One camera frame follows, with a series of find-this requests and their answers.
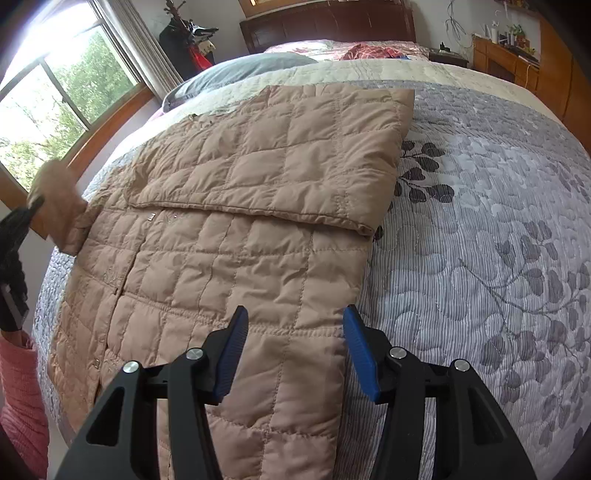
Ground dark nightstand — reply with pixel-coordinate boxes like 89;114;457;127
428;48;471;69

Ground red patterned cloth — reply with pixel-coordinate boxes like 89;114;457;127
342;43;393;62

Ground beige curtain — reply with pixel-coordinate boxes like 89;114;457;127
108;0;185;107

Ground black hanging coat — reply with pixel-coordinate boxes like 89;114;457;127
159;21;204;84

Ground light wooden cabinet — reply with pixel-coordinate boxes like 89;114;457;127
473;34;541;97

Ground person's left forearm pink sleeve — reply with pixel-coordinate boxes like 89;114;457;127
0;329;50;480

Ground dark wooden headboard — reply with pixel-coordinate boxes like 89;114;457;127
239;0;417;55

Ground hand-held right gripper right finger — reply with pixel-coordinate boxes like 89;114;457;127
342;305;539;480

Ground grey leaf-print quilt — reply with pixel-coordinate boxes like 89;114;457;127
34;60;591;480

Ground tall wooden wardrobe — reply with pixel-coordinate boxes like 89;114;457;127
536;14;591;153

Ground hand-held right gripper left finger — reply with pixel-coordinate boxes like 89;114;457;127
54;305;249;480

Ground wooden framed window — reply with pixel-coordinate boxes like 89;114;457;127
0;0;158;241

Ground tan quilted jacket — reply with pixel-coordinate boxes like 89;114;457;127
28;84;415;480

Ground red hanging bag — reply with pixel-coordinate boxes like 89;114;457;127
191;44;215;71

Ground grey pillow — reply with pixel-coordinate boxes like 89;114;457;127
161;52;319;112

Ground pink floral bedsheet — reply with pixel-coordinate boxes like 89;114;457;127
263;39;432;63

